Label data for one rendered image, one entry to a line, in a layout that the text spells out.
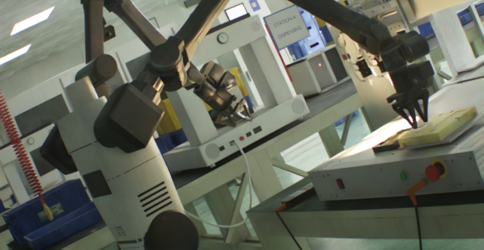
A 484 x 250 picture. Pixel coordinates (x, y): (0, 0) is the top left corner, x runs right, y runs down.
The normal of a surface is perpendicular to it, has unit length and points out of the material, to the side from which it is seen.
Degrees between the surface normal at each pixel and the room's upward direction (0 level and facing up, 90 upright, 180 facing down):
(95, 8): 96
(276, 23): 90
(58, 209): 90
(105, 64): 90
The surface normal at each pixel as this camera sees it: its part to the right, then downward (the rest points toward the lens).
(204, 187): 0.43, -0.12
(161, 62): -0.11, -0.56
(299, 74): -0.80, 0.40
